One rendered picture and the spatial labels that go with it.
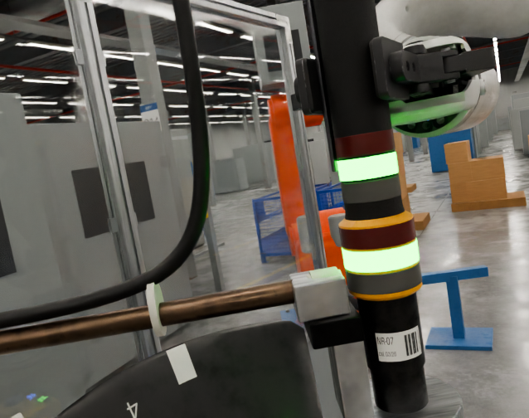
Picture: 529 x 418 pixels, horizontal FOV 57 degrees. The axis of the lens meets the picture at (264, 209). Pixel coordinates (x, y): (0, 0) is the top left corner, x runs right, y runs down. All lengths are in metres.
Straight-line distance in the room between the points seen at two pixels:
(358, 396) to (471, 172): 9.26
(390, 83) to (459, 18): 0.35
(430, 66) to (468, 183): 9.25
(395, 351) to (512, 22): 0.41
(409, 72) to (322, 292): 0.13
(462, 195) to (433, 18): 9.06
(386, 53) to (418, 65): 0.03
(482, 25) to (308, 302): 0.42
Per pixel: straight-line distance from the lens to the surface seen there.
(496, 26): 0.62
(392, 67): 0.28
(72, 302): 0.31
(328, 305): 0.28
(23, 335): 0.32
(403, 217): 0.28
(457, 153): 9.51
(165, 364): 0.45
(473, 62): 0.32
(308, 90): 0.29
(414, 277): 0.29
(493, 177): 9.54
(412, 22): 0.59
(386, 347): 0.30
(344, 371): 0.30
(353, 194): 0.28
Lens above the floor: 1.60
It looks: 6 degrees down
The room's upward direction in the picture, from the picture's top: 10 degrees counter-clockwise
